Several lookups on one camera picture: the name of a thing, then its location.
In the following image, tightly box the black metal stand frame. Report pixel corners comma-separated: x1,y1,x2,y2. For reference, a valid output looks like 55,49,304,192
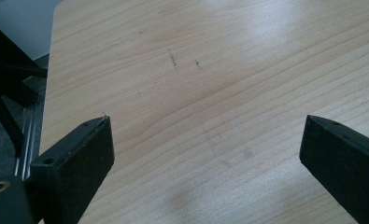
0,17,49,181

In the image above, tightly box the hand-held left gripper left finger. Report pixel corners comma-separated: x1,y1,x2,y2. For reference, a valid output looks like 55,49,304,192
29,115,116,224

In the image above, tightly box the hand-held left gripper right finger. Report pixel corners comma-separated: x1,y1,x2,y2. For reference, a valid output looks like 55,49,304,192
299,114,369,224

